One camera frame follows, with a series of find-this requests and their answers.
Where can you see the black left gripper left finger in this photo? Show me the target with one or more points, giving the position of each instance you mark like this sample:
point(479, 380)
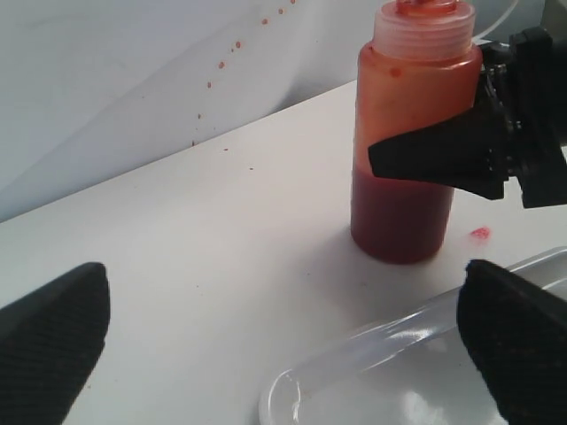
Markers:
point(51, 341)

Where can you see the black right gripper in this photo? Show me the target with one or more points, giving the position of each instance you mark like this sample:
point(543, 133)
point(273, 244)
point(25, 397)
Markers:
point(522, 138)

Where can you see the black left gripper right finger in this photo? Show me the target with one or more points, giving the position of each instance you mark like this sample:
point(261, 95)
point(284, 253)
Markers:
point(515, 334)

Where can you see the ketchup squeeze bottle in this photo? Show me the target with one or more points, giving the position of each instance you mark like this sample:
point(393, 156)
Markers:
point(421, 67)

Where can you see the white rectangular plastic tray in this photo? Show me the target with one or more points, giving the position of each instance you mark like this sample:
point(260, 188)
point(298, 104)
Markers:
point(413, 370)

